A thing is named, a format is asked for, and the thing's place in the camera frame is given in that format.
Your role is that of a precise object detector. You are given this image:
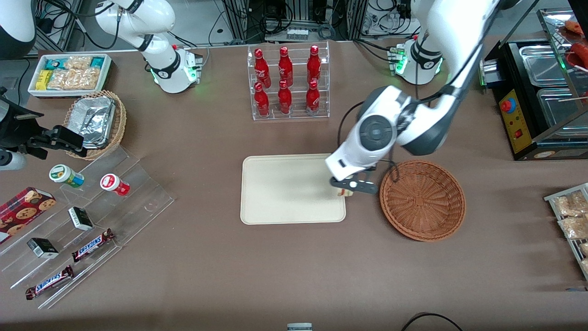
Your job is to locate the small black carton box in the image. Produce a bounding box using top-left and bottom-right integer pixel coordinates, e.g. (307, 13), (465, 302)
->
(27, 237), (59, 259)
(68, 206), (94, 231)

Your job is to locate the white plastic snack bin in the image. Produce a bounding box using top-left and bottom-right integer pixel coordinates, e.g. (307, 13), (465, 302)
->
(28, 53), (113, 98)

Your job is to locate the black cable loop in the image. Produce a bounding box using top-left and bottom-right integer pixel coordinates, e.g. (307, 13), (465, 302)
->
(401, 313), (464, 331)

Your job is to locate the clear acrylic tiered display stand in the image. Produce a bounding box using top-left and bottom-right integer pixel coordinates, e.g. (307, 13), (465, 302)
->
(0, 145), (175, 309)

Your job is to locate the black food warmer appliance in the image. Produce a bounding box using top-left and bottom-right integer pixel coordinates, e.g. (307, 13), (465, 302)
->
(480, 7), (588, 161)

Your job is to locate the silver foil wrapped packet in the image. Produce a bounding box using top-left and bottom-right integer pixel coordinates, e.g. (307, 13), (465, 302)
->
(69, 96), (116, 148)

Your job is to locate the metal equipment rack frame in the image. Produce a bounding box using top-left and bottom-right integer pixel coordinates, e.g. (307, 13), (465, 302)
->
(220, 0), (368, 44)

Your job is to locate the tray of packaged snacks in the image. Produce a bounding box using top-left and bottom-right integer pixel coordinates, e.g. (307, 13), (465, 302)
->
(544, 183), (588, 281)

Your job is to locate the thin black hanging cable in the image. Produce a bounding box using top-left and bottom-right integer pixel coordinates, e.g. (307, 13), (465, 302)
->
(13, 57), (32, 106)

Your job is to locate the red cola bottle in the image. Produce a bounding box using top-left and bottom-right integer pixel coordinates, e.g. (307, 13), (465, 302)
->
(278, 46), (294, 87)
(254, 48), (271, 89)
(254, 82), (271, 117)
(277, 80), (293, 115)
(307, 45), (322, 84)
(305, 80), (321, 115)

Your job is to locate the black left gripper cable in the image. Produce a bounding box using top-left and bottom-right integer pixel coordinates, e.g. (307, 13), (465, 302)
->
(337, 100), (400, 185)

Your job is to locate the light wicker basket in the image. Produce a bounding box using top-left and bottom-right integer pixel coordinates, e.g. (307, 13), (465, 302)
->
(63, 90), (127, 160)

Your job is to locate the stainless steel food pan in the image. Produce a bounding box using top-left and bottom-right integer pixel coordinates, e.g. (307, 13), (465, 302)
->
(537, 87), (588, 134)
(519, 45), (570, 88)

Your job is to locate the red lid yogurt cup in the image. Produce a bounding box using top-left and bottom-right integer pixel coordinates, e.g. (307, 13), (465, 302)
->
(100, 173), (130, 197)

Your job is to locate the green lid sunflower cup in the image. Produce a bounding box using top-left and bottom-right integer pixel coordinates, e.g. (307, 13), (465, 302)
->
(49, 164), (85, 188)

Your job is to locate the Snickers chocolate bar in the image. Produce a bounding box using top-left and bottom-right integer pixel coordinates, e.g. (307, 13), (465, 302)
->
(25, 265), (75, 300)
(71, 228), (115, 263)

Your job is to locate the red chocolate chip cookie box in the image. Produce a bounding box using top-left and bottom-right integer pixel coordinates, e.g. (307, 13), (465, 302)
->
(0, 187), (57, 244)

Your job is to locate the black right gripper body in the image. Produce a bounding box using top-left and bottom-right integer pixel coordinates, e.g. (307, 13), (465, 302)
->
(0, 87), (46, 159)

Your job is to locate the cream rectangular serving tray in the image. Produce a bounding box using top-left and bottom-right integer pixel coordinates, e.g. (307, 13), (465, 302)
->
(240, 154), (346, 225)

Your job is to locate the brown round wicker basket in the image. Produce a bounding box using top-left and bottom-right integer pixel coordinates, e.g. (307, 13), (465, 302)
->
(379, 160), (466, 242)

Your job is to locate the clear acrylic bottle rack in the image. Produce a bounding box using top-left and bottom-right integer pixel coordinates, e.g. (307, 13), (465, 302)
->
(247, 40), (330, 121)

